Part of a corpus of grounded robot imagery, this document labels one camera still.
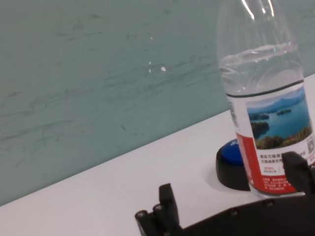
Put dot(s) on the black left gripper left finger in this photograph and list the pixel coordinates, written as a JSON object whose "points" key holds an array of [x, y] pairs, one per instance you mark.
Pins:
{"points": [[167, 201]]}

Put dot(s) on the blue push button black base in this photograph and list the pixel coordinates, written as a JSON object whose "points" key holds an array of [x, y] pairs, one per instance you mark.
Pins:
{"points": [[230, 167]]}

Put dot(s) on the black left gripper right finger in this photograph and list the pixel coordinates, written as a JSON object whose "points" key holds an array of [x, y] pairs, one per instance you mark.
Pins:
{"points": [[299, 172]]}

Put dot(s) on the clear red-capped water bottle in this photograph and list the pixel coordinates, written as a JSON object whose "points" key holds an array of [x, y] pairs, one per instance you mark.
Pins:
{"points": [[265, 110]]}

